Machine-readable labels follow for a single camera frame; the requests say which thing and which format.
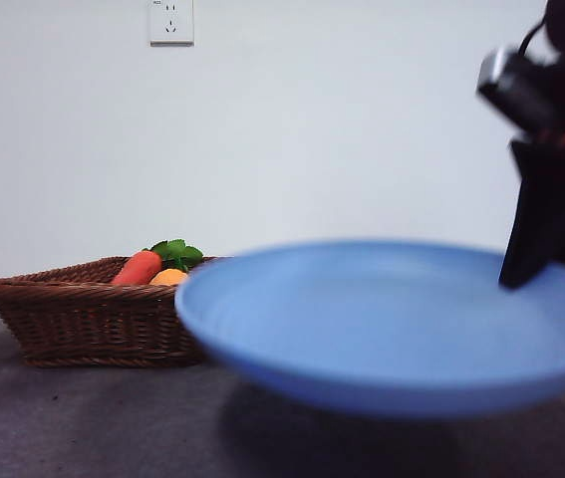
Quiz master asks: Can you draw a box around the blue round plate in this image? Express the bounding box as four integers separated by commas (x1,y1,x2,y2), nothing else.
173,239,565,422

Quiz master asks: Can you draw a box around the yellow corn cob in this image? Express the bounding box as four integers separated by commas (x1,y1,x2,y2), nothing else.
149,268,191,287

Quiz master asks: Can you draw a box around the brown wicker basket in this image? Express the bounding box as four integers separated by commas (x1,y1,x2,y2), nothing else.
0,255,234,369

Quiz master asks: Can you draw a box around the orange carrot with green leaves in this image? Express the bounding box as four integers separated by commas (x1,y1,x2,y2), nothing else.
110,238,205,287

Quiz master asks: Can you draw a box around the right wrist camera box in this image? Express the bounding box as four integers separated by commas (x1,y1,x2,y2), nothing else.
475,45,565,139

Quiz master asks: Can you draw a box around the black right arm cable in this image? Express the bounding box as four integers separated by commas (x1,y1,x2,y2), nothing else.
514,18,548,57

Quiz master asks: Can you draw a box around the white wall socket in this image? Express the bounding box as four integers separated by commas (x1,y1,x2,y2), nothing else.
149,0,195,49

